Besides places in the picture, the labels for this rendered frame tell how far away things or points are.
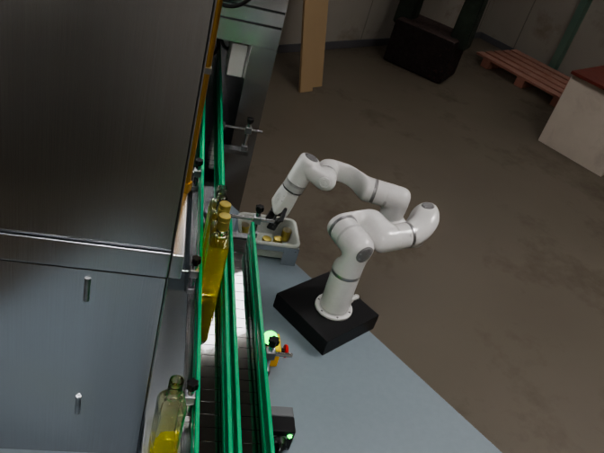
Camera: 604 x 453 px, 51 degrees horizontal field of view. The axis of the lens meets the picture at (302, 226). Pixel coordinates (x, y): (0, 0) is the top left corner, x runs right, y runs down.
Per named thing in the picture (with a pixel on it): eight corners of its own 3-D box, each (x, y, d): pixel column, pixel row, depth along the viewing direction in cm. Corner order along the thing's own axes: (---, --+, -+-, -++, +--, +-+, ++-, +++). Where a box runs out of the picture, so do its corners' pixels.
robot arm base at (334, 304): (341, 288, 218) (353, 253, 209) (365, 311, 211) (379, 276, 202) (306, 301, 208) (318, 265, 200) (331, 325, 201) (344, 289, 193)
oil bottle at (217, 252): (199, 283, 191) (210, 227, 180) (217, 285, 193) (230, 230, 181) (199, 296, 187) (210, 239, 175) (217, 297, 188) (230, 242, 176)
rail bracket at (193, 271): (171, 285, 188) (177, 251, 181) (194, 288, 190) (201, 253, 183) (171, 294, 185) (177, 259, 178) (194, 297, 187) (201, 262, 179)
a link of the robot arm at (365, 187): (369, 207, 214) (310, 189, 213) (370, 190, 225) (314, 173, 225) (378, 186, 210) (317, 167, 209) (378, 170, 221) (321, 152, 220)
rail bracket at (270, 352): (258, 367, 171) (269, 333, 164) (284, 369, 173) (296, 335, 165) (259, 378, 168) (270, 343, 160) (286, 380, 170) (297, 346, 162)
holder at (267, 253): (219, 228, 238) (223, 211, 234) (289, 237, 245) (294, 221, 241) (219, 257, 225) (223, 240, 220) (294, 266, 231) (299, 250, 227)
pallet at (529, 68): (603, 105, 753) (608, 96, 746) (568, 115, 691) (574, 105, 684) (510, 57, 822) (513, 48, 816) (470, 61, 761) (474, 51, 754)
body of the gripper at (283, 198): (282, 173, 221) (268, 198, 226) (286, 190, 213) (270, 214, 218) (301, 181, 224) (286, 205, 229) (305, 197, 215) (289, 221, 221)
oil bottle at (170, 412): (146, 447, 143) (161, 369, 129) (172, 444, 145) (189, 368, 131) (149, 468, 139) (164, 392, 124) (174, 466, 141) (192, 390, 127)
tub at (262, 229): (233, 228, 240) (237, 210, 235) (290, 236, 245) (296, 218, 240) (235, 258, 226) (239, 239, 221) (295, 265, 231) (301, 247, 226)
